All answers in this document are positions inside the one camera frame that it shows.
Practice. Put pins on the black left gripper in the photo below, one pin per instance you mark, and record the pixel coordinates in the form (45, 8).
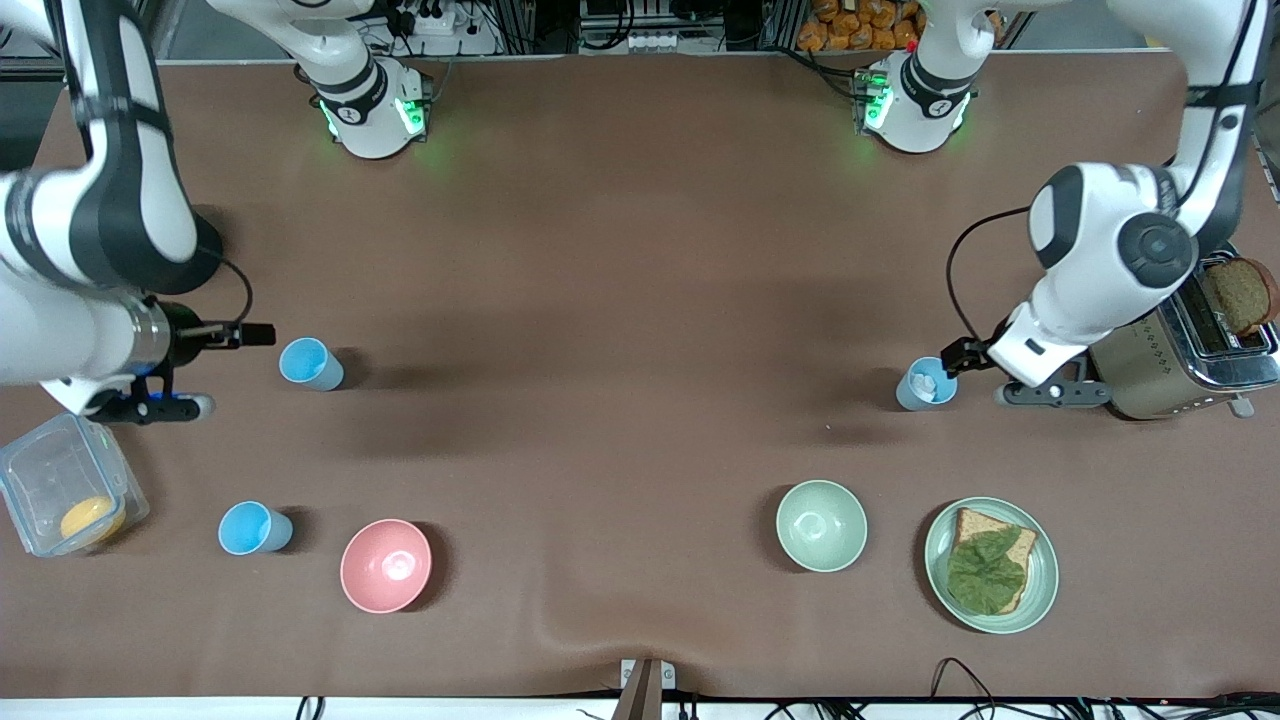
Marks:
(964, 354)

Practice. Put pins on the beige and chrome toaster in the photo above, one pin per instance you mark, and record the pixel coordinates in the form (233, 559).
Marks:
(1160, 375)

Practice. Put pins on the white socket block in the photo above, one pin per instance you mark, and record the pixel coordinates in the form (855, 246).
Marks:
(652, 42)

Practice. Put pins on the white power strip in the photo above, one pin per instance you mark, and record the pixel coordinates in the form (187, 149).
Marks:
(432, 18)

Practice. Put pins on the grey table clamp bracket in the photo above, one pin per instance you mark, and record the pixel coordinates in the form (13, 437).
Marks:
(647, 685)

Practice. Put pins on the pale green plate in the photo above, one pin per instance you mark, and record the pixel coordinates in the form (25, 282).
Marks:
(1045, 580)

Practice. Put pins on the brown bread slice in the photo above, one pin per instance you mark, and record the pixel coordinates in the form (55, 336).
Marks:
(975, 522)

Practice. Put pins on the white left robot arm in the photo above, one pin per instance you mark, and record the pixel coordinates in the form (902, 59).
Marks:
(1090, 230)

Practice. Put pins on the dark toast slice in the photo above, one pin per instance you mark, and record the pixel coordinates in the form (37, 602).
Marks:
(1240, 295)

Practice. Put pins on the pink bowl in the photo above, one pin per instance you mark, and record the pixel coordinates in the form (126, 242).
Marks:
(385, 565)

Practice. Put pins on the bag of orange buns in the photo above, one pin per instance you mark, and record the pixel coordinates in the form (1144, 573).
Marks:
(860, 30)

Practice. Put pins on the orange fruit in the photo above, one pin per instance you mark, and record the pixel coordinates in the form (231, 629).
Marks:
(90, 518)

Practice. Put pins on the clear plastic container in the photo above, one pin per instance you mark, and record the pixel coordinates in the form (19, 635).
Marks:
(50, 470)

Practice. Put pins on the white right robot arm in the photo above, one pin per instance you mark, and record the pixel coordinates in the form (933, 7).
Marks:
(120, 230)

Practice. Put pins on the blue plastic cup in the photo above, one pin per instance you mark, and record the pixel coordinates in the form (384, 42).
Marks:
(248, 528)
(305, 362)
(920, 388)

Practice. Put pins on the green lettuce leaf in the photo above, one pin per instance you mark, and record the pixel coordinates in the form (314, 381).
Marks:
(985, 575)

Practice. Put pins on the pale green bowl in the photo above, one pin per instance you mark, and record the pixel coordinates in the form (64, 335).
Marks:
(821, 526)

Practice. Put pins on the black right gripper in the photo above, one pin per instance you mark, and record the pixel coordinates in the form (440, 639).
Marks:
(187, 335)

